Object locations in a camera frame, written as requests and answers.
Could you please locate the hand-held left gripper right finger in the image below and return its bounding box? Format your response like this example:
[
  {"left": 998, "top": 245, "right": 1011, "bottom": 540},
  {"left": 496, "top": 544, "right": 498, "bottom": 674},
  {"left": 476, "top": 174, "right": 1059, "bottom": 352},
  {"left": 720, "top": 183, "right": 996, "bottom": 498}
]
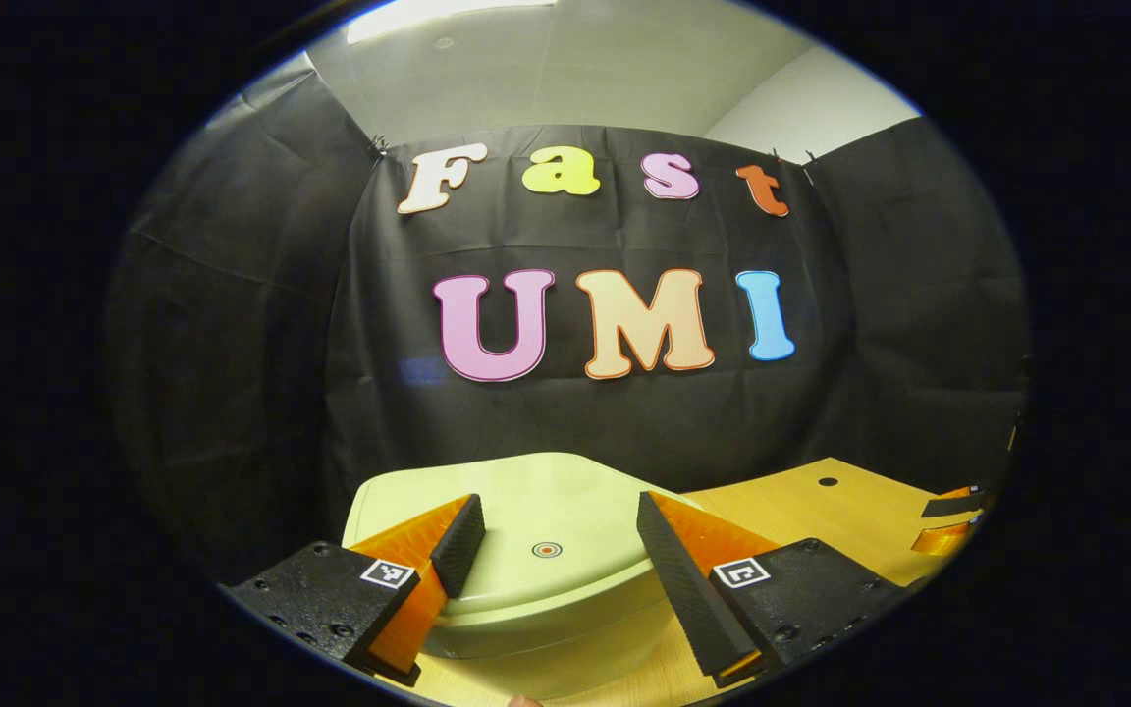
[{"left": 636, "top": 491, "right": 910, "bottom": 688}]

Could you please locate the green desktop garbage bin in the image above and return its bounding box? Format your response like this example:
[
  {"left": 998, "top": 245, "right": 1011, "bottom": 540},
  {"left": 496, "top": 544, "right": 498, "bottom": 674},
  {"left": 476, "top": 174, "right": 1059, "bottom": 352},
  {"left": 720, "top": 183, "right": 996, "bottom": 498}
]
[{"left": 342, "top": 452, "right": 714, "bottom": 700}]

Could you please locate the wooden desktop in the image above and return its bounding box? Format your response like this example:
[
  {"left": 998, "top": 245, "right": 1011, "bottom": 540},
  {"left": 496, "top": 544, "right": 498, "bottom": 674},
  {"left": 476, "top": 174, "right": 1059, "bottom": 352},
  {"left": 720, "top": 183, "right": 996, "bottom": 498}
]
[{"left": 399, "top": 457, "right": 984, "bottom": 707}]

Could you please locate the ceiling light panel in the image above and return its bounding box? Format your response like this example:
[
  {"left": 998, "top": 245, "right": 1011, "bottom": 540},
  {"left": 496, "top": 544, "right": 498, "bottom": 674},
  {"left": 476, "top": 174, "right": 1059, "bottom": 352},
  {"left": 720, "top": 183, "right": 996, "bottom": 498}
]
[{"left": 345, "top": 0, "right": 559, "bottom": 45}]

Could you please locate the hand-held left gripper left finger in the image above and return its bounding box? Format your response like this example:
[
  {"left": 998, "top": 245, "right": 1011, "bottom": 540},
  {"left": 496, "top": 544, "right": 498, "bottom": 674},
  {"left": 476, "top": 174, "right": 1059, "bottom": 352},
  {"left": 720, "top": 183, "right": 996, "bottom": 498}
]
[{"left": 224, "top": 494, "right": 486, "bottom": 688}]

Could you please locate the black backdrop cloth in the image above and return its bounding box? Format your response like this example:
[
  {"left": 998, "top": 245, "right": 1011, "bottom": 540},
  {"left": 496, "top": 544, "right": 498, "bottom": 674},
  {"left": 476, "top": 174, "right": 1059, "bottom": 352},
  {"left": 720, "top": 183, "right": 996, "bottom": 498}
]
[{"left": 104, "top": 69, "right": 1033, "bottom": 580}]

